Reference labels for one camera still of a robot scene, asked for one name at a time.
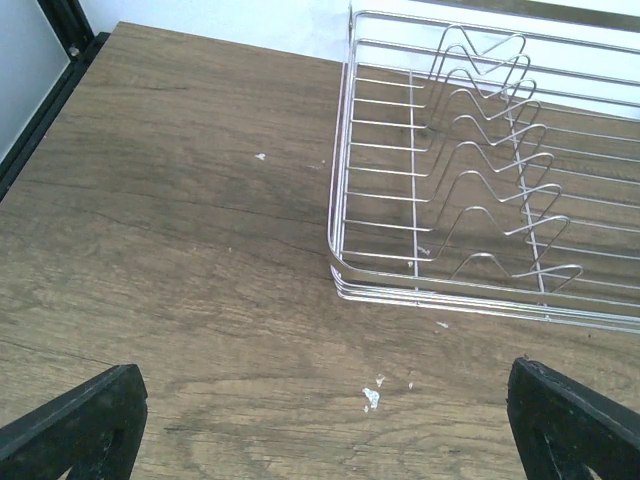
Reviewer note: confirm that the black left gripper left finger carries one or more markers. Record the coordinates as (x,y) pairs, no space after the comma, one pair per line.
(92,431)

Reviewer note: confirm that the black aluminium frame post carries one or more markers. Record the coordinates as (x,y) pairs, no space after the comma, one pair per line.
(46,49)

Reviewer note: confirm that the chrome wire dish rack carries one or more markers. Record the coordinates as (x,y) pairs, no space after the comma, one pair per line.
(486,160)

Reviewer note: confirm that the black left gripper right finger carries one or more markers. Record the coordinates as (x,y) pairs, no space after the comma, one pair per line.
(565,430)

